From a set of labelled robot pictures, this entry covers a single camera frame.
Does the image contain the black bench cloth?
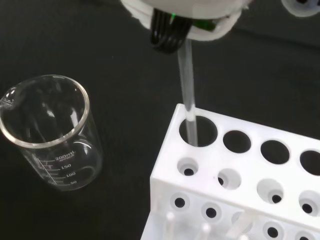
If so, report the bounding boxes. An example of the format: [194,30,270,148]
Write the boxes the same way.
[0,0,320,240]

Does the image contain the clear glass beaker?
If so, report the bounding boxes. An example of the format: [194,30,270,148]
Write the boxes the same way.
[0,74,103,192]

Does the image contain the white test tube rack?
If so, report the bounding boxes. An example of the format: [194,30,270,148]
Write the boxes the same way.
[141,103,320,240]

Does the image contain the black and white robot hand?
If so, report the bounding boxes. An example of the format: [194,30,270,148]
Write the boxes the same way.
[119,0,320,55]

